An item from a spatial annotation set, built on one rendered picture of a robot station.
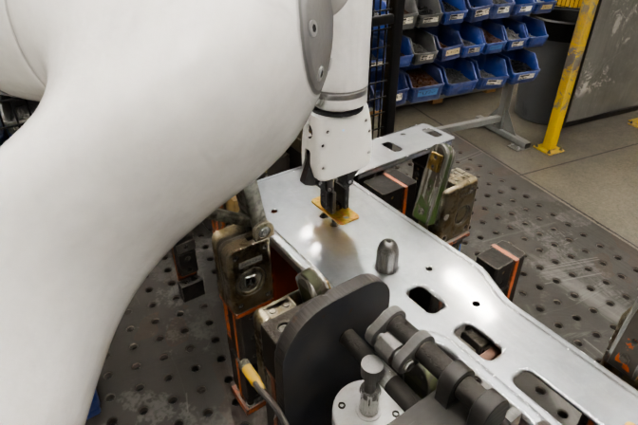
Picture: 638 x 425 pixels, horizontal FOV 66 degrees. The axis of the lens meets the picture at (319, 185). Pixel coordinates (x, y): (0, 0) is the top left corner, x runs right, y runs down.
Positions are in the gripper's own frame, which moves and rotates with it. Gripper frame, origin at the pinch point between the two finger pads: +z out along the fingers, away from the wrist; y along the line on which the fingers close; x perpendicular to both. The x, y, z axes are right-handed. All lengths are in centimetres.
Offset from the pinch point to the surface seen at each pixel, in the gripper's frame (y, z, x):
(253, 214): -15.1, -3.6, -1.9
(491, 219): 61, 35, 10
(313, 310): -23.7, -13.4, -28.7
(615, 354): 11.5, 5.2, -39.8
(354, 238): 0.3, 5.3, -4.9
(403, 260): 2.8, 5.3, -13.1
